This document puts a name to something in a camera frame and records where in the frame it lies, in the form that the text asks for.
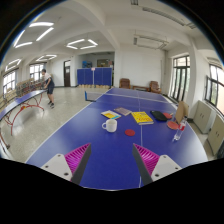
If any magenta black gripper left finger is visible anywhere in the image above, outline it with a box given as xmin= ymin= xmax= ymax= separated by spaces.
xmin=42 ymin=143 xmax=91 ymax=185

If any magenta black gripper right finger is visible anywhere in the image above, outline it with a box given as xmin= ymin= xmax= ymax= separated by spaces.
xmin=132 ymin=144 xmax=181 ymax=186

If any clear plastic water bottle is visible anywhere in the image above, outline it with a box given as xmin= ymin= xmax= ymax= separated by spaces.
xmin=173 ymin=116 xmax=187 ymax=141

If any red round coaster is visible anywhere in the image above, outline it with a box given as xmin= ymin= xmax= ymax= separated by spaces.
xmin=125 ymin=129 xmax=135 ymax=136

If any red table tennis paddle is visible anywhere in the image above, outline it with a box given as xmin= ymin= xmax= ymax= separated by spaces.
xmin=167 ymin=121 xmax=179 ymax=130

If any yellow book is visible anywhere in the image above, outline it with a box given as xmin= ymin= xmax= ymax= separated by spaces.
xmin=131 ymin=112 xmax=154 ymax=125

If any black table tennis paddle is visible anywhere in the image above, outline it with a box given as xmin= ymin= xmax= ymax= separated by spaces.
xmin=151 ymin=111 xmax=167 ymax=121

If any white ceramic mug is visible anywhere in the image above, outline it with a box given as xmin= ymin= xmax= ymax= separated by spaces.
xmin=102 ymin=119 xmax=117 ymax=133

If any grey purple book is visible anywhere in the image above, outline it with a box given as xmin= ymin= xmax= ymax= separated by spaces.
xmin=114 ymin=107 xmax=132 ymax=116

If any yellow blue booklet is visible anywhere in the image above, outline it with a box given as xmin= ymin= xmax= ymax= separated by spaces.
xmin=102 ymin=110 xmax=120 ymax=119

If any brown cardboard piece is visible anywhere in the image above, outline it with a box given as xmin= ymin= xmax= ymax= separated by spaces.
xmin=175 ymin=101 xmax=189 ymax=123

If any white cabinet near window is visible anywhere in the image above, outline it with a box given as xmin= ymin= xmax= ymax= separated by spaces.
xmin=193 ymin=101 xmax=213 ymax=134

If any right brown armchair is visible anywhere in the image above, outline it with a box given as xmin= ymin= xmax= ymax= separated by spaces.
xmin=149 ymin=81 xmax=161 ymax=94

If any brown armchair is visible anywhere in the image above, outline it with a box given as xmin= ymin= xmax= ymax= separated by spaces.
xmin=149 ymin=81 xmax=161 ymax=94
xmin=119 ymin=78 xmax=131 ymax=89

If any person in dark shorts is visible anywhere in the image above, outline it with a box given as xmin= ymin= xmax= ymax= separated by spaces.
xmin=42 ymin=69 xmax=54 ymax=108

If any left brown armchair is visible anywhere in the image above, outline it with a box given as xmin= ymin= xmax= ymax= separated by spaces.
xmin=119 ymin=78 xmax=131 ymax=89

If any blue partition barrier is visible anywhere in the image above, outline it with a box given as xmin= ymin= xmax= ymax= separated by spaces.
xmin=77 ymin=67 xmax=112 ymax=86

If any dark wooden door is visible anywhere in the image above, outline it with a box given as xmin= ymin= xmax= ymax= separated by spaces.
xmin=64 ymin=60 xmax=71 ymax=87

